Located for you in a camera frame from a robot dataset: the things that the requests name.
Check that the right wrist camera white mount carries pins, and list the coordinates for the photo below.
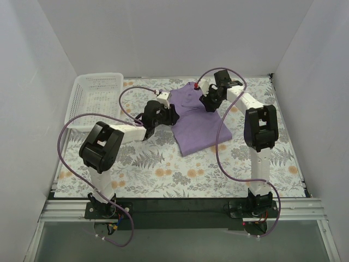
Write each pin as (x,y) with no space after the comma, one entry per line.
(202,85)

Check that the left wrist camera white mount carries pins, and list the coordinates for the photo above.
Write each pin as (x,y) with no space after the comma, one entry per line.
(163,98)

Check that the white plastic basket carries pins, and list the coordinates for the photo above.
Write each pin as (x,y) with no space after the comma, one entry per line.
(95,93)

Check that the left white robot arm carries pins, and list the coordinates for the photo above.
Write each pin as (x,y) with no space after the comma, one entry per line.
(99,150)

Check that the aluminium frame rail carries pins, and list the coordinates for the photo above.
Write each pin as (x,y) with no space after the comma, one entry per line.
(302,233)

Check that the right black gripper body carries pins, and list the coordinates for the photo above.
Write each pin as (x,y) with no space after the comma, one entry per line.
(208,103)

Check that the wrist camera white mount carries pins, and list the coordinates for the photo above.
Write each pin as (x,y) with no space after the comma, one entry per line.
(202,85)
(163,98)

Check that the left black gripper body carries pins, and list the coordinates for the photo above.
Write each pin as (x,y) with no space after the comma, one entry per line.
(171,115)

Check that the purple t shirt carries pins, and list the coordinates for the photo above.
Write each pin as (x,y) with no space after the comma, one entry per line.
(196,128)

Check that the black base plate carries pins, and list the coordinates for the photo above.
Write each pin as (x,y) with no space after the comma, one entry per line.
(187,213)

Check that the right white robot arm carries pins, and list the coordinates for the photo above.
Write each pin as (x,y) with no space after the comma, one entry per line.
(260,133)

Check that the floral table cloth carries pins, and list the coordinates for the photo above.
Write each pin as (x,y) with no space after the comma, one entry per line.
(156,169)

